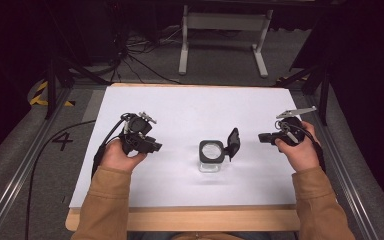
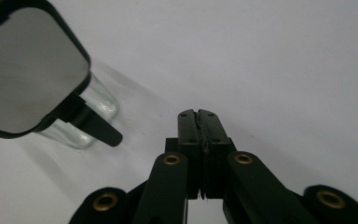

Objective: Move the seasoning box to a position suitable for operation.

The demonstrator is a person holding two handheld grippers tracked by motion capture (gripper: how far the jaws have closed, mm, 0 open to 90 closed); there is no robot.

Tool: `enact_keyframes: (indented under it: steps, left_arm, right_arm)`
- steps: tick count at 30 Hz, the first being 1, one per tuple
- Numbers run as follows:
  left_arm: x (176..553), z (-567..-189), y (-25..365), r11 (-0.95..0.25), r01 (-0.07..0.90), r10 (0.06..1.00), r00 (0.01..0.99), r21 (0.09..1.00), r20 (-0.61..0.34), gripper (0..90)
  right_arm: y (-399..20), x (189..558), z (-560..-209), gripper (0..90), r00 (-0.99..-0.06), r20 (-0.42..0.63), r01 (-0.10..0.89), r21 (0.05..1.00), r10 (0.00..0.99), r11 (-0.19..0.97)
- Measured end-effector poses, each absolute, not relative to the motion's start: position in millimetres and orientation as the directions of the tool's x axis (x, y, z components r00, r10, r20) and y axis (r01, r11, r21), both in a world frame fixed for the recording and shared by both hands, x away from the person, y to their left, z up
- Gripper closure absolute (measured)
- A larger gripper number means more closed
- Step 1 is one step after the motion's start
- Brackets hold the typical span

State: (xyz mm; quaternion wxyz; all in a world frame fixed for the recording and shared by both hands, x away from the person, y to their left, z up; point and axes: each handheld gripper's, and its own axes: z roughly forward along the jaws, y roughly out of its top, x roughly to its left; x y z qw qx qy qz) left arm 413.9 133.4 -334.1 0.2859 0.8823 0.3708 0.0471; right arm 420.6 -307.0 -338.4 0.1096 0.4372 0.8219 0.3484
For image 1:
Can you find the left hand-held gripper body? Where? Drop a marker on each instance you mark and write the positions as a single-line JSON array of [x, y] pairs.
[[136, 130]]

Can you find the black tripod stand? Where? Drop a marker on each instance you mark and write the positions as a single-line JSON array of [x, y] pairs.
[[51, 90], [323, 93]]

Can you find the person's right hand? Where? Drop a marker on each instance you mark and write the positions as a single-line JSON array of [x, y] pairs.
[[301, 155]]

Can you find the aluminium rail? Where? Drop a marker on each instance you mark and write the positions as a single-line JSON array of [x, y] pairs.
[[16, 180], [345, 173]]

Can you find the person's left hand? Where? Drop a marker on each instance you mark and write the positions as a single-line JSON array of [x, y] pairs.
[[118, 158]]

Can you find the white table sheet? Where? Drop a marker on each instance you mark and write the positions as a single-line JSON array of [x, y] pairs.
[[186, 113]]

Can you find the white metal stand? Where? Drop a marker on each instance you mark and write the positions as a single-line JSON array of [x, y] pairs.
[[225, 21]]

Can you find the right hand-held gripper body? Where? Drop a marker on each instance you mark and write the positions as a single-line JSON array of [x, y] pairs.
[[291, 130]]

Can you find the clear jar with grey flip lid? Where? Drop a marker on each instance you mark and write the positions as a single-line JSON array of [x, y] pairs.
[[213, 151]]

